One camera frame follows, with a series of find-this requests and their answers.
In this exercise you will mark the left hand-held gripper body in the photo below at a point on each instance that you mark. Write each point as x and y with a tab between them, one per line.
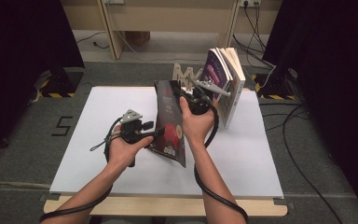
132	130

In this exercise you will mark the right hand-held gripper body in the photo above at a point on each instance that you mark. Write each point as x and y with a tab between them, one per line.
200	104

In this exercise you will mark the dark brown and red book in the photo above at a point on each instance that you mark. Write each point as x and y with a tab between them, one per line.
167	118

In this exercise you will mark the purple magazine with pink label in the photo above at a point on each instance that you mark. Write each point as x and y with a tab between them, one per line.
213	68

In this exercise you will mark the thick white book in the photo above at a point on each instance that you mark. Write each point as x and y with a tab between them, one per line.
235	104

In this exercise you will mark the person's right hand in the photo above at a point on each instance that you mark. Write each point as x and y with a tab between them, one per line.
199	127

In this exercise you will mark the person's left hand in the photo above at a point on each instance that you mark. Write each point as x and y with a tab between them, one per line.
124	154

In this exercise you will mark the beige wooden desk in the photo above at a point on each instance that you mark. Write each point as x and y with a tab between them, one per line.
167	14

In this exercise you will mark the black stand with striped base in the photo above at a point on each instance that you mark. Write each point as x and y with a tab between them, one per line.
275	85
60	82

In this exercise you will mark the black curtain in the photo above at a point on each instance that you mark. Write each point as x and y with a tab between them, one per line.
332	77
18	62

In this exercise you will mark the wall socket with plugs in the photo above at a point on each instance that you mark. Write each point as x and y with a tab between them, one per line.
250	2

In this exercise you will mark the grey corner bracket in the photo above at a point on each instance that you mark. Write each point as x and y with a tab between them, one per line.
50	197
284	203

